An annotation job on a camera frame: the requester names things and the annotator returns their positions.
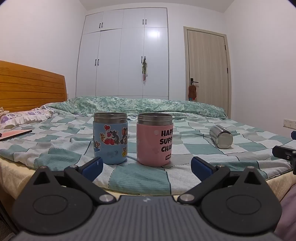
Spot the green hanging ornament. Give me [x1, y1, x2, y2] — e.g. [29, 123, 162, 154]
[140, 59, 148, 82]

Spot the green floral quilt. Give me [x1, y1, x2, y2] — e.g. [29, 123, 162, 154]
[40, 96, 228, 120]

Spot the purple floral pillow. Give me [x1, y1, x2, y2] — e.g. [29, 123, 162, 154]
[0, 108, 53, 130]

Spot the checkered green white bed sheet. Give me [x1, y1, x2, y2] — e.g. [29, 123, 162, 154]
[0, 111, 296, 195]

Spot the pink flat book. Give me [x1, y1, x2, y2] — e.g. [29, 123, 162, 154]
[0, 129, 32, 142]

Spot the blue cartoon print cup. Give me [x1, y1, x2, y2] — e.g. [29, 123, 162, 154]
[93, 112, 129, 165]

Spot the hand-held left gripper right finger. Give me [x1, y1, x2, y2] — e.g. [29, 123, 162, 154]
[177, 156, 264, 205]

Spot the pink cup with black lettering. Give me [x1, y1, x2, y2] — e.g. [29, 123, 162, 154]
[136, 113, 174, 167]

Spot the person's pink clothing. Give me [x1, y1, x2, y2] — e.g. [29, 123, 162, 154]
[277, 183, 296, 241]

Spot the wooden headboard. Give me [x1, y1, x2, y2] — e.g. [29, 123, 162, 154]
[0, 60, 68, 113]

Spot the beige door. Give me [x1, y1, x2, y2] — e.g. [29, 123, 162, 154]
[184, 26, 232, 117]

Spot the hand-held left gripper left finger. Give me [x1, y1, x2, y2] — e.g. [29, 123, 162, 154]
[32, 157, 117, 205]

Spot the white wall socket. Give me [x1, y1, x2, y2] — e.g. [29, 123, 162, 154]
[283, 118, 296, 129]

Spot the bare stainless steel cup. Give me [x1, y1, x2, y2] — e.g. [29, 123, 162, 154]
[209, 125, 233, 149]

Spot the brown hanging bag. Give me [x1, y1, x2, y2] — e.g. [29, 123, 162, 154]
[188, 84, 198, 99]

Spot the beige mattress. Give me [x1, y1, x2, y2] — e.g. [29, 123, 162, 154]
[0, 156, 296, 209]

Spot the white wardrobe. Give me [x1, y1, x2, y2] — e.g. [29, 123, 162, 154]
[76, 7, 169, 98]

